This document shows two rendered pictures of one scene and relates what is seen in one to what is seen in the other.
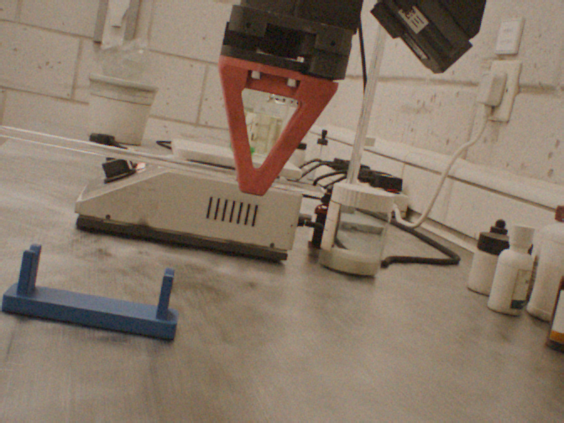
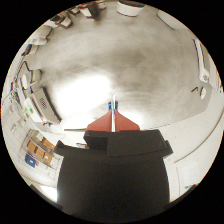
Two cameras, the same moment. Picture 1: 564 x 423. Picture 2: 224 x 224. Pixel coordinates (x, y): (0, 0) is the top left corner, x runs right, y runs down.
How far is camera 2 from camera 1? 0.53 m
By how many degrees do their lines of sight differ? 88
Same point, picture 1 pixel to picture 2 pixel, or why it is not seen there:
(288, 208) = (36, 94)
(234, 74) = not seen: hidden behind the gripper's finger
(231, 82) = not seen: hidden behind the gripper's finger
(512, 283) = (42, 39)
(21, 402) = (147, 115)
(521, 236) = (34, 40)
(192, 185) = (45, 114)
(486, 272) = (34, 49)
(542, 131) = not seen: outside the picture
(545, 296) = (44, 34)
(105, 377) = (138, 109)
